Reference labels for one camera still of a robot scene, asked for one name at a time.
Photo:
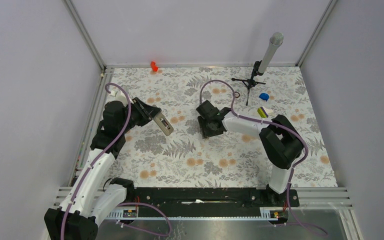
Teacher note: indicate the floral patterned table mat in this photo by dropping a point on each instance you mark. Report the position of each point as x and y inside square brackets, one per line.
[184, 159]

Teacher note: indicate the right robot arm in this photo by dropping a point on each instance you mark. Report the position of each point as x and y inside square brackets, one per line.
[280, 140]

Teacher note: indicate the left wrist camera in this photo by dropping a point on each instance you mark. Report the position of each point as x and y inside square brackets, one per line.
[118, 95]

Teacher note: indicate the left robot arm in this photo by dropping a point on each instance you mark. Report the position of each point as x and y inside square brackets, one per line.
[79, 215]

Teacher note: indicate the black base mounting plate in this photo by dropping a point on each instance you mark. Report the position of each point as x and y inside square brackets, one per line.
[240, 196]

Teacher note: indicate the aluminium frame rail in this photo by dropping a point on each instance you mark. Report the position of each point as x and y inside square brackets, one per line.
[78, 90]

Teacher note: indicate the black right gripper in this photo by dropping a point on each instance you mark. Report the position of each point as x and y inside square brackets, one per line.
[205, 132]

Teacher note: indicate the black microphone tripod stand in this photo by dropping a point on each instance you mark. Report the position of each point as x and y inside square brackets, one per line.
[251, 82]

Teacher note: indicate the red plastic block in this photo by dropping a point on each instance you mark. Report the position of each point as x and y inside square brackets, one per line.
[154, 66]

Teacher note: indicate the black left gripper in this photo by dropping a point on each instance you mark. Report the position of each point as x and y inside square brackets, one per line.
[147, 113]

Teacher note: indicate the blue plastic cap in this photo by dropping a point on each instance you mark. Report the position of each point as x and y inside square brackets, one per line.
[264, 96]

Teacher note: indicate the white remote control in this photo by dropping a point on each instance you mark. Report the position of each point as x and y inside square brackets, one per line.
[163, 123]

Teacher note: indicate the grey microphone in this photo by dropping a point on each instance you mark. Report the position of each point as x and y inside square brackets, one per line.
[275, 42]

